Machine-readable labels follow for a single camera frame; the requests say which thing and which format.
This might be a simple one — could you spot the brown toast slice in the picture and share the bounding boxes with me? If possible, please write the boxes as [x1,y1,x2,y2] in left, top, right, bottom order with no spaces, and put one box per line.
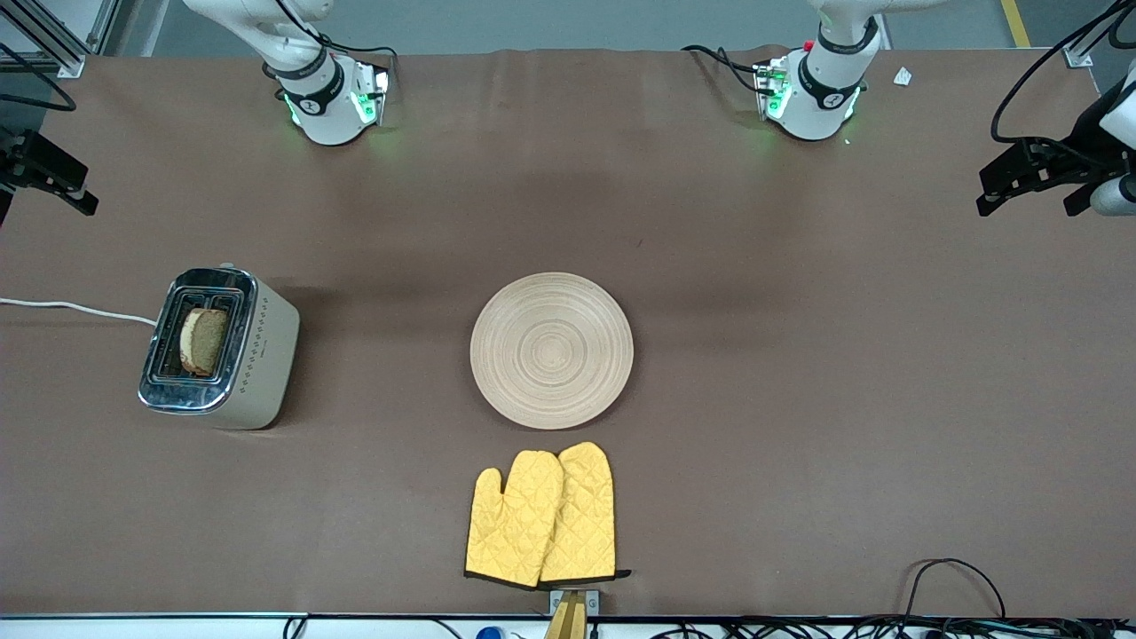
[180,307,230,377]

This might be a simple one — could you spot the round wooden plate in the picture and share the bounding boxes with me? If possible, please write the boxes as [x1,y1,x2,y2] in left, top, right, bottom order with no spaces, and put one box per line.
[469,272,635,431]

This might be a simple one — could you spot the left arm base control box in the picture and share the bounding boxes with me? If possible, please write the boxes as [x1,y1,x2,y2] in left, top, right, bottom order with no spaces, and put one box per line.
[754,55,793,121]

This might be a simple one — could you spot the right arm base control box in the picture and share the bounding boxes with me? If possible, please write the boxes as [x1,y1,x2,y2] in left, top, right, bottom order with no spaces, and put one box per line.
[351,60,391,127]

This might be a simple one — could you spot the aluminium corner profile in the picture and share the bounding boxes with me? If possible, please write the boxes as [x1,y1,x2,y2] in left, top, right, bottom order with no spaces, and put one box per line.
[1063,0,1136,70]

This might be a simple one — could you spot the beige chrome two-slot toaster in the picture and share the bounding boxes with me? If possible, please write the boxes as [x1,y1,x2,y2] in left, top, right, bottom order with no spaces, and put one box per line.
[138,264,301,431]

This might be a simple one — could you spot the brown table cover sheet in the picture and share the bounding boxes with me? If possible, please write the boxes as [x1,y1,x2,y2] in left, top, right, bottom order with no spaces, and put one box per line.
[0,46,1136,618]

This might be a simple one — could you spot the yellow quilted oven mitt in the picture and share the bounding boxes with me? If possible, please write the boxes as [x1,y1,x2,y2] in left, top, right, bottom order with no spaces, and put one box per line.
[539,441,633,584]
[464,450,565,589]

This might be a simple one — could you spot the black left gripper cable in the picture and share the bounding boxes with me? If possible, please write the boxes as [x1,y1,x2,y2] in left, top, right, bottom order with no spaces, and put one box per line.
[990,0,1136,170]

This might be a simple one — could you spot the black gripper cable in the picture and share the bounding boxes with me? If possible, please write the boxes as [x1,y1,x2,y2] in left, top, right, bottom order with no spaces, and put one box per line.
[990,0,1136,170]
[0,43,77,113]

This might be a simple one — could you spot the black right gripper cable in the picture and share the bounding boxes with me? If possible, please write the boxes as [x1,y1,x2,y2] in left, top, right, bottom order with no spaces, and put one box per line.
[0,43,77,113]

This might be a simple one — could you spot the white toaster power cord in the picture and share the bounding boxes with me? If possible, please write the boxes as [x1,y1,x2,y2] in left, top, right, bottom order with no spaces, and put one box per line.
[0,297,159,327]

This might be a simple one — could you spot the black right base cable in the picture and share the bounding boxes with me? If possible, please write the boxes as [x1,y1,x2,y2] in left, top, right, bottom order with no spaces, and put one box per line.
[315,34,398,67]

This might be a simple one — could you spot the black base cable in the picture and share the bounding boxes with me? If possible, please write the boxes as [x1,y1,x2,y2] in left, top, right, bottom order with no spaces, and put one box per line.
[315,34,398,67]
[682,44,764,94]

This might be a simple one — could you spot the black left base cable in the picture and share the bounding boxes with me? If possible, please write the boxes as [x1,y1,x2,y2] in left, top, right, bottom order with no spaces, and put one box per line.
[682,44,764,94]

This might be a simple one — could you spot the black looped cable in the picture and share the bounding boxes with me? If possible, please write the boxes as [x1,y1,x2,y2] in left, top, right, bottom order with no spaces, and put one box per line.
[903,558,1007,622]

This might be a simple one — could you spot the aluminium table edge rail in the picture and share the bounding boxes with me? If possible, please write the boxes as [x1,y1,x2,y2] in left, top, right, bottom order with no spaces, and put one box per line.
[0,611,1136,639]

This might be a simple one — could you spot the black cable bundle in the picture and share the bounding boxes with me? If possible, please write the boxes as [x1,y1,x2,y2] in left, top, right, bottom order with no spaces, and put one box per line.
[652,617,1136,639]

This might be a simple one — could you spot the wooden post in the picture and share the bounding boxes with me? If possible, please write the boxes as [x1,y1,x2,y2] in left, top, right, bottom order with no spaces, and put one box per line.
[543,593,588,639]

